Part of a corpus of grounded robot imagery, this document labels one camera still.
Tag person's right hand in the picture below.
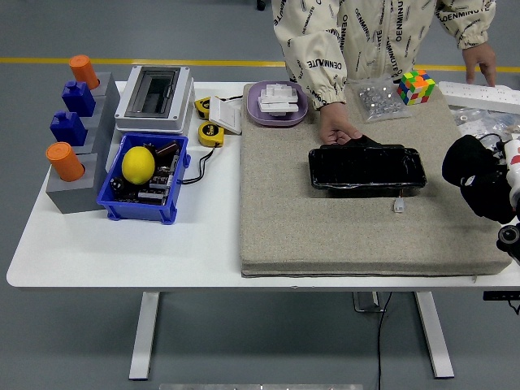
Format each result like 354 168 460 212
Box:
318 101 362 146

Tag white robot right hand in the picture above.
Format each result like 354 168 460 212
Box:
461 139 520 212

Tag person's left hand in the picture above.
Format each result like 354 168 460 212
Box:
461 42 497 87

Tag black rag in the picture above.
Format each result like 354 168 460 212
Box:
441 134 517 224

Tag black glossy panel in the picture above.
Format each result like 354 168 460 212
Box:
307 133 427 200

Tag white power strip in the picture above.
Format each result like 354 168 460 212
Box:
438 80 520 115

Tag clear bag of metal nuts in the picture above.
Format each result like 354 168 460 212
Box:
351 76 414 124

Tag clear bags of small parts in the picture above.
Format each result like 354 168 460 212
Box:
448 104 520 141

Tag colourful puzzle cube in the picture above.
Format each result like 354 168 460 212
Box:
396 69 436 106

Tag purple tray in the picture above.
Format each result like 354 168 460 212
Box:
245 80 309 129

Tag person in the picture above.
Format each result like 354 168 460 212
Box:
271 0 497 111

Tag beige mat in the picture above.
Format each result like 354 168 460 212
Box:
239 83 514 280

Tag yellow tape measure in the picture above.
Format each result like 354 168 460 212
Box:
193 96 216 120
197 120 225 147

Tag grey control box under table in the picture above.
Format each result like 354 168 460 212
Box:
352 291 386 314

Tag white table leg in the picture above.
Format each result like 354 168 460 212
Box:
128 291 160 382
414 291 455 379

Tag circuit board with capacitors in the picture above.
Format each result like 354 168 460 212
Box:
109 140 182 206

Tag yellow lemon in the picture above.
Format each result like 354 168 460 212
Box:
121 145 156 186

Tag blue plastic bin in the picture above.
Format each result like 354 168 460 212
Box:
95 132 191 226

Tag orange cylinder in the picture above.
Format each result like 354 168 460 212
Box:
67 54 101 90
45 141 85 183

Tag blue plastic block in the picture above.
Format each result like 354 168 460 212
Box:
61 80 97 118
49 110 89 147

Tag grey stepped block holder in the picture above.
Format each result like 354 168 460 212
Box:
45 71 122 215

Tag stack of white switch parts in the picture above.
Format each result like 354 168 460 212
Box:
256 81 301 118

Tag white wall switch plate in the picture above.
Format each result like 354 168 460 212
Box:
207 97 244 136

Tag thin black wire pair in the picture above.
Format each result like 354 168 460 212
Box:
178 144 223 186

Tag grey electrical enclosure box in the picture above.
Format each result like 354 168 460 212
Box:
114 65 195 136

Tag black hanging cable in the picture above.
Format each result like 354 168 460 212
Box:
375 291 393 390

